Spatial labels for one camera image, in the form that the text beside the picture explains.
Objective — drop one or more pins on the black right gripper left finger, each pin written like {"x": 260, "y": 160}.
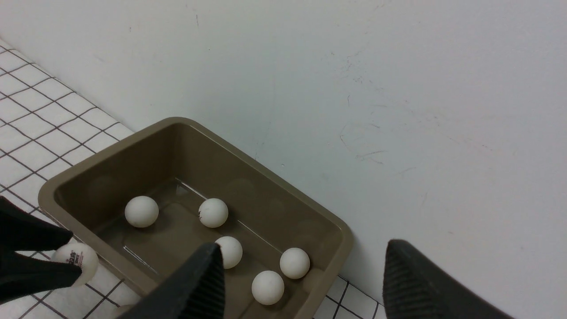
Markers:
{"x": 195, "y": 291}

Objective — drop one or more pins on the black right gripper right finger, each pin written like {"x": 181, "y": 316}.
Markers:
{"x": 414, "y": 287}

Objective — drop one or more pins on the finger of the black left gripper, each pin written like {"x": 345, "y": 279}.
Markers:
{"x": 20, "y": 231}
{"x": 21, "y": 276}

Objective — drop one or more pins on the white ping-pong ball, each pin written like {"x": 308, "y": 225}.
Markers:
{"x": 141, "y": 211}
{"x": 267, "y": 287}
{"x": 119, "y": 311}
{"x": 231, "y": 251}
{"x": 81, "y": 255}
{"x": 295, "y": 263}
{"x": 213, "y": 213}

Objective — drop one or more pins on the olive plastic storage bin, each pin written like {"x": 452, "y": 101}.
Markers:
{"x": 180, "y": 164}

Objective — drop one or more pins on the white checkered table cloth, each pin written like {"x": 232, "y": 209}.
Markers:
{"x": 46, "y": 128}

